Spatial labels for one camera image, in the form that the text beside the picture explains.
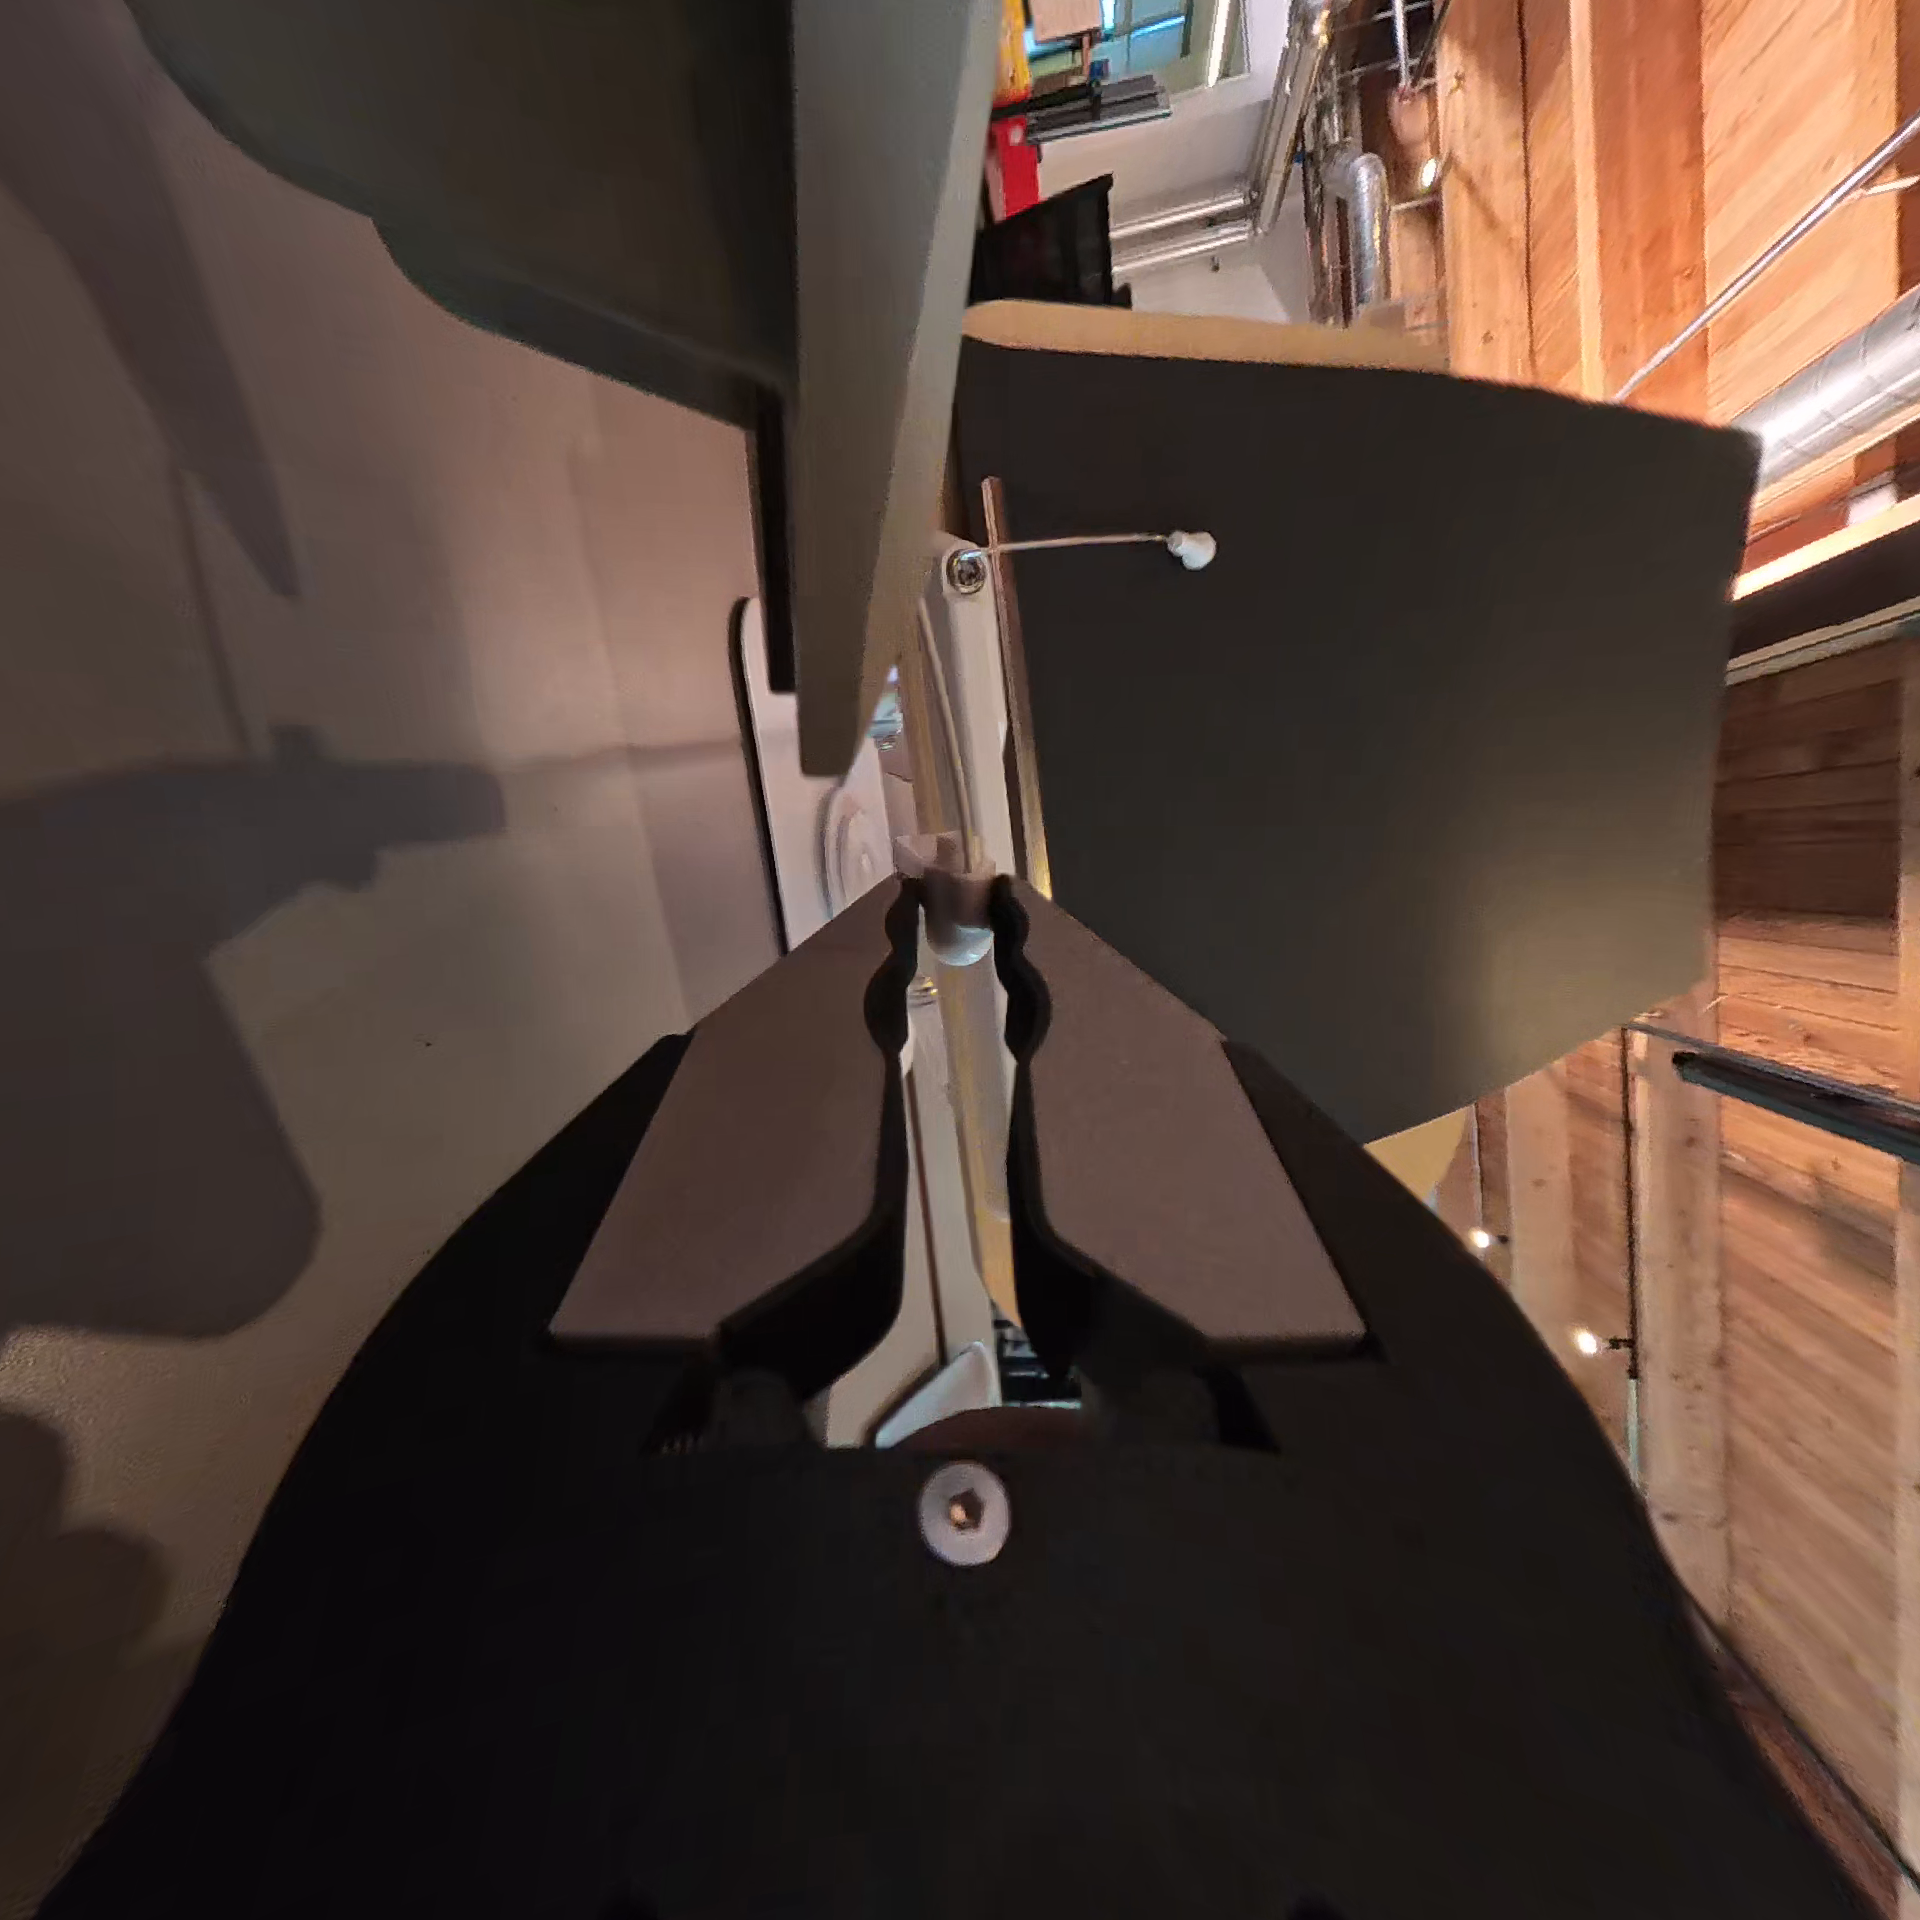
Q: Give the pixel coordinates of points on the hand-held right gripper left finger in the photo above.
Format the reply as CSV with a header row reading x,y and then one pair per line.
x,y
734,1170

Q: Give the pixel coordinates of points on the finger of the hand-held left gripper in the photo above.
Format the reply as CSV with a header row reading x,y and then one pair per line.
x,y
885,300
570,151

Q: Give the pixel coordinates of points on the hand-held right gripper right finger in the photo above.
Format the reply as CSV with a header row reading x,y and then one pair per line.
x,y
1185,1185

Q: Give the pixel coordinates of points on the black crate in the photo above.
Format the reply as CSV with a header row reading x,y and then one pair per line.
x,y
1051,249

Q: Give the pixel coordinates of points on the white stand base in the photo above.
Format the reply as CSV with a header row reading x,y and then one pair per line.
x,y
795,840

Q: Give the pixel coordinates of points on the black panel wooden stand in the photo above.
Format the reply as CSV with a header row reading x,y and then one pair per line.
x,y
1350,720

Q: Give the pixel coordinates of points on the silver ventilation duct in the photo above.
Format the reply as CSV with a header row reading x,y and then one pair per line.
x,y
1839,399

